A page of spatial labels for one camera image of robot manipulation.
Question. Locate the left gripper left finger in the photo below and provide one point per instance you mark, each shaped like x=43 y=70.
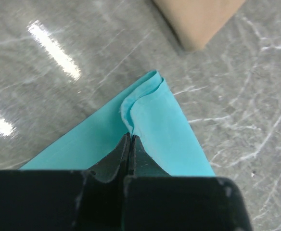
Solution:
x=66 y=200

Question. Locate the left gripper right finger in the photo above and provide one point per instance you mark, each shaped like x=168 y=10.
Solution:
x=156 y=201

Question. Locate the teal t shirt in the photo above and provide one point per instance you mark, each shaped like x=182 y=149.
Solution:
x=148 y=109

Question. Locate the folded tan t shirt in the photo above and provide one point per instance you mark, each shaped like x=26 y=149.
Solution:
x=195 y=22

